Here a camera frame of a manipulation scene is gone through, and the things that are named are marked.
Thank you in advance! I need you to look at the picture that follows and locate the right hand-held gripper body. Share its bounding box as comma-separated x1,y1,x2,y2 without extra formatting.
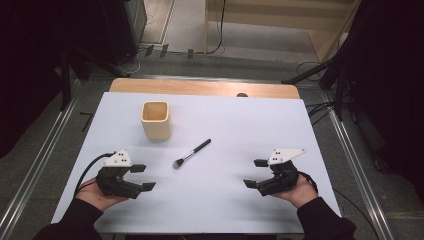
257,148,307,197

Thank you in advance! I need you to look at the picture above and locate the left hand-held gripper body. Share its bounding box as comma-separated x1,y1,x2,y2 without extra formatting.
95,149,145,200

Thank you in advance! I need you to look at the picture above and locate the beige square holder cup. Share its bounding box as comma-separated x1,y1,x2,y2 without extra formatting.
139,100,173,142

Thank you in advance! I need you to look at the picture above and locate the black makeup brush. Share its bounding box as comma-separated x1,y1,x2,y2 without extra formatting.
172,138,212,170

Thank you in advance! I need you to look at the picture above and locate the person's left hand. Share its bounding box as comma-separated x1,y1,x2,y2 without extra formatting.
75,177,129,213

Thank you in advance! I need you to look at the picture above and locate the person's right hand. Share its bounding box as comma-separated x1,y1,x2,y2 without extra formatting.
271,173,319,210

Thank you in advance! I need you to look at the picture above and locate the white table cover board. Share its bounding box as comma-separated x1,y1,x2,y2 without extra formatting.
50,91,343,235

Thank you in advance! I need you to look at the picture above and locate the wooden table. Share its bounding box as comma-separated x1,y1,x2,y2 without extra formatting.
109,78,301,100

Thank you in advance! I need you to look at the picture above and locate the black metal stand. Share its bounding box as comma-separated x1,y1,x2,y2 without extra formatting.
281,49,354,123
59,46,131,113

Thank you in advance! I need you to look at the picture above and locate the black cabinet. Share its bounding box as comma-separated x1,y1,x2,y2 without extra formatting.
99,0,148,66

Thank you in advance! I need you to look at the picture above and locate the dark curtain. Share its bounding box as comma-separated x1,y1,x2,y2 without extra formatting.
0,0,104,159
346,0,424,201

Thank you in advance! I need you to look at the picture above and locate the light wooden shelf unit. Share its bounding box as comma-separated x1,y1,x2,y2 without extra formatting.
203,0,363,63

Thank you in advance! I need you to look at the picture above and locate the left hand-held gripper black cable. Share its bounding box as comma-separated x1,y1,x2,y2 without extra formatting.
73,152,116,198

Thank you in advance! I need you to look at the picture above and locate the hand-held gripper black cable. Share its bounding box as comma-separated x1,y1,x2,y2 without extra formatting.
73,152,116,198
297,170,381,240

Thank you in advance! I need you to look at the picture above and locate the right hand-held gripper black cable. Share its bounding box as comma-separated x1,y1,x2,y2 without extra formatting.
297,170,381,240

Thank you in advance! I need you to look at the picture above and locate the metal floor rail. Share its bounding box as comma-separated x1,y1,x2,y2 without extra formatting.
0,78,83,240
319,89,396,240

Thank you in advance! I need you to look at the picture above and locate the black floor cables bundle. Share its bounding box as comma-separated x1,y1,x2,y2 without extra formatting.
304,101,336,128

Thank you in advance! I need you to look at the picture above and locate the thin black looped cable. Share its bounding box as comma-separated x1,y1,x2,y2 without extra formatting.
295,60,323,79

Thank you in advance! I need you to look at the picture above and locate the white floor cable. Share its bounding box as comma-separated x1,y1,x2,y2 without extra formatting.
118,48,148,76

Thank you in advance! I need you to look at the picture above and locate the black hanging cable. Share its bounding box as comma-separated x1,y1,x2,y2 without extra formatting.
205,0,228,56

